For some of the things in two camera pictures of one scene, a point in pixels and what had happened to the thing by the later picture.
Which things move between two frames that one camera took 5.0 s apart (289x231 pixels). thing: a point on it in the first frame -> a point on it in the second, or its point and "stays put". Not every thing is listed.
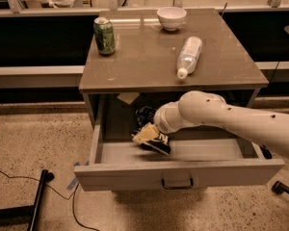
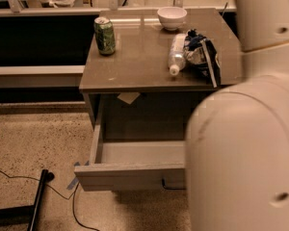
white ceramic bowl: (171, 17) stays put
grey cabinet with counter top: (143, 58) stays put
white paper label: (128, 97) stays put
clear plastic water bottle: (189, 55) -> (176, 57)
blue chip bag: (144, 115) -> (199, 53)
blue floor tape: (76, 180) stays put
